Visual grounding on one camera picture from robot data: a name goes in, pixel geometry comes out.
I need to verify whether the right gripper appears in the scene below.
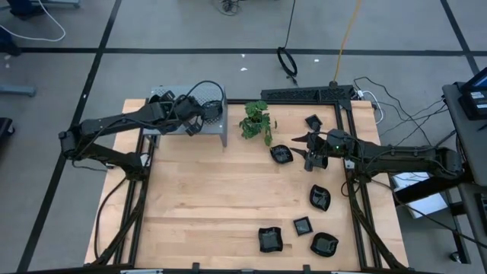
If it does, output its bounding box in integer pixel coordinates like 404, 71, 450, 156
289, 129, 349, 172

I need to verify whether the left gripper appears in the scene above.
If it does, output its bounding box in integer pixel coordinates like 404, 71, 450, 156
161, 90, 205, 137

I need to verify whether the small square black plate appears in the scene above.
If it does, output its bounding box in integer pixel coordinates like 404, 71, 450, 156
292, 215, 314, 237
304, 113, 323, 132

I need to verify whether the leaf-shaped black plate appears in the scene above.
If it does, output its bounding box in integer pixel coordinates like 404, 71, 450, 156
269, 144, 294, 165

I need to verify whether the rounded square black plate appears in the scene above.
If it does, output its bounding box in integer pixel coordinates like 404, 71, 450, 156
308, 183, 333, 212

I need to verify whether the wavy square black plate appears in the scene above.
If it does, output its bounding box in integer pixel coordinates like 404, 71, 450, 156
257, 226, 285, 253

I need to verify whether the oval black plate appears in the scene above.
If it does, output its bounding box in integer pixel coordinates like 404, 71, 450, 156
309, 231, 340, 258

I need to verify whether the grey perforated metal shelf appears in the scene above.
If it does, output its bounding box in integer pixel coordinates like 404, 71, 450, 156
142, 84, 229, 148

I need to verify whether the green artificial potted plant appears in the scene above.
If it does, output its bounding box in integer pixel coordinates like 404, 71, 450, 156
238, 100, 278, 148

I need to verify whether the black desk beam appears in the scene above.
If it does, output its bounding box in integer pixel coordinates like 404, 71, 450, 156
393, 162, 475, 206

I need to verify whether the white box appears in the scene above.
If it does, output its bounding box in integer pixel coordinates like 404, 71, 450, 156
391, 167, 450, 220

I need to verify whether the grey desk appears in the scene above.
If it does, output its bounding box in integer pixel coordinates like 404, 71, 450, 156
442, 81, 487, 187

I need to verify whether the grey floor bar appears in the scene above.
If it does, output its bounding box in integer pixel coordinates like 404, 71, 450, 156
0, 84, 37, 98

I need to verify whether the black floor object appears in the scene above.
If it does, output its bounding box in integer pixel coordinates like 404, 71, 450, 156
0, 116, 16, 139

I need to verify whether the dark blue floor object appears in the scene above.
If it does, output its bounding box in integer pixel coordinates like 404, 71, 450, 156
6, 0, 81, 18

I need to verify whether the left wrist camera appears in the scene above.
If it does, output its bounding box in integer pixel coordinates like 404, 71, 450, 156
189, 97, 207, 123

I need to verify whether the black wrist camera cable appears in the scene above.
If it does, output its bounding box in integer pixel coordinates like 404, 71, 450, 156
181, 79, 226, 115

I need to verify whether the black aluminium table frame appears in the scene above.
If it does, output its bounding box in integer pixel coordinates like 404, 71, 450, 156
90, 97, 412, 274

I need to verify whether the black perforated bracket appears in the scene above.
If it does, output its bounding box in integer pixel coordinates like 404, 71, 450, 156
260, 84, 355, 111

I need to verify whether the white power cable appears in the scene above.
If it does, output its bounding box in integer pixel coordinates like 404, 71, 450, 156
357, 89, 385, 126

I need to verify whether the black cable bundle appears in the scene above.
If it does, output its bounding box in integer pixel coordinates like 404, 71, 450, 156
212, 0, 241, 17

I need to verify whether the yellow hanging cable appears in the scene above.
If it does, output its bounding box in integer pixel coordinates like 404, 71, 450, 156
333, 0, 362, 87

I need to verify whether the black hanging cable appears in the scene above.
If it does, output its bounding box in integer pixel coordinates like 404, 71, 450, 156
276, 0, 300, 87

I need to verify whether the white floor cable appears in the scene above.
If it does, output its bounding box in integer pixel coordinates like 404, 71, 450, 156
0, 0, 67, 43

